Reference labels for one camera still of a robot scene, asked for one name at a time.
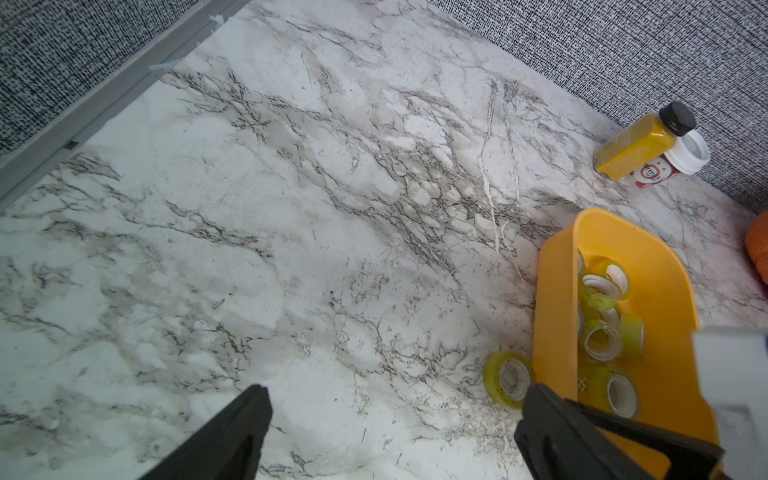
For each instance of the yellow spice jar black lid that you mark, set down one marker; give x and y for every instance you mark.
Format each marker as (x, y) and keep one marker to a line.
(644, 140)

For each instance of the yellow-green tape roll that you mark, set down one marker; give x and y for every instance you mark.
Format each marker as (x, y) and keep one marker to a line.
(603, 284)
(610, 335)
(608, 389)
(507, 377)

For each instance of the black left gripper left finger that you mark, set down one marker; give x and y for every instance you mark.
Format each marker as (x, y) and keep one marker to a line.
(226, 447)

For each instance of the yellow plastic storage box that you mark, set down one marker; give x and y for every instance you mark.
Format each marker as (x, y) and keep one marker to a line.
(661, 294)

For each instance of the grey clear tape roll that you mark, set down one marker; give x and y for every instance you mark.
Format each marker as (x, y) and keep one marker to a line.
(581, 264)

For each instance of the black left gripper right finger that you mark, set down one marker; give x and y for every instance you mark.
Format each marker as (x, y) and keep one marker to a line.
(563, 439)

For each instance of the orange decorative pumpkin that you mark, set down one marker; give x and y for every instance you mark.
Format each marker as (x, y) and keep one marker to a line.
(756, 244)

